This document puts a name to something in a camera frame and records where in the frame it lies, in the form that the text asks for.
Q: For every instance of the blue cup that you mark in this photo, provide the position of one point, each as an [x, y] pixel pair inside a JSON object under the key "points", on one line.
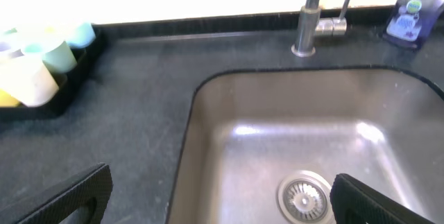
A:
{"points": [[81, 36]]}

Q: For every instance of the green cup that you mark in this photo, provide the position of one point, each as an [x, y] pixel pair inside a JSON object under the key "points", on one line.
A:
{"points": [[59, 57], [9, 30]]}

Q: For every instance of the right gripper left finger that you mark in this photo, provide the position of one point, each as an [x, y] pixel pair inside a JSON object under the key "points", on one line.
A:
{"points": [[79, 182]]}

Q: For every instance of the blue soap bottle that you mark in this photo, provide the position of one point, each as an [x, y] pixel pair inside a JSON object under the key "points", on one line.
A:
{"points": [[409, 23]]}

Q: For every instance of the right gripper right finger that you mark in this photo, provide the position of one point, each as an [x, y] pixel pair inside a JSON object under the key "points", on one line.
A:
{"points": [[360, 199]]}

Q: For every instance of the yellow cup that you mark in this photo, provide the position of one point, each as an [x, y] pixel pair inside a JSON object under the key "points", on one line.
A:
{"points": [[51, 29], [7, 100]]}

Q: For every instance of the white cup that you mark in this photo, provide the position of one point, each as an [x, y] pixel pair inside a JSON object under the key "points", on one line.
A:
{"points": [[27, 82]]}

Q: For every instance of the steel tap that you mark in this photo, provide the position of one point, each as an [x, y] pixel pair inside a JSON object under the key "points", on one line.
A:
{"points": [[307, 26]]}

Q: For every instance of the grey cup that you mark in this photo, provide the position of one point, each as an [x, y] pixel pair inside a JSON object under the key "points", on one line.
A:
{"points": [[7, 49]]}

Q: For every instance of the black tray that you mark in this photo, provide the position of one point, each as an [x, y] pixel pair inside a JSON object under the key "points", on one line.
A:
{"points": [[76, 75]]}

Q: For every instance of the steel sink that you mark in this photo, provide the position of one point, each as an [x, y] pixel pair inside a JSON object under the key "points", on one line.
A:
{"points": [[277, 113]]}

